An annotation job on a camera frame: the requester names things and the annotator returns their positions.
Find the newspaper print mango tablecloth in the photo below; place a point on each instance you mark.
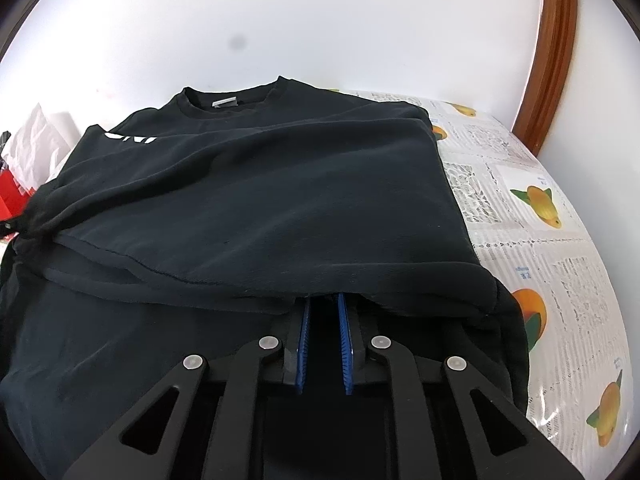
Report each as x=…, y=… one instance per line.
x=524, y=229

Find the black sweatshirt with white print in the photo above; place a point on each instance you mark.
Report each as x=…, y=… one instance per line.
x=191, y=227

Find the brown wooden door frame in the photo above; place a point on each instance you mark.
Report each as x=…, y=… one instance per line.
x=547, y=78

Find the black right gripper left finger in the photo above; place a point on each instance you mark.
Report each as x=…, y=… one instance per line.
x=198, y=421

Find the red paper shopping bag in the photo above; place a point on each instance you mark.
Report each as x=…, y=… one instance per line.
x=13, y=198

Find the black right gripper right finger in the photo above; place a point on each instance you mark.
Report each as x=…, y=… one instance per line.
x=445, y=419

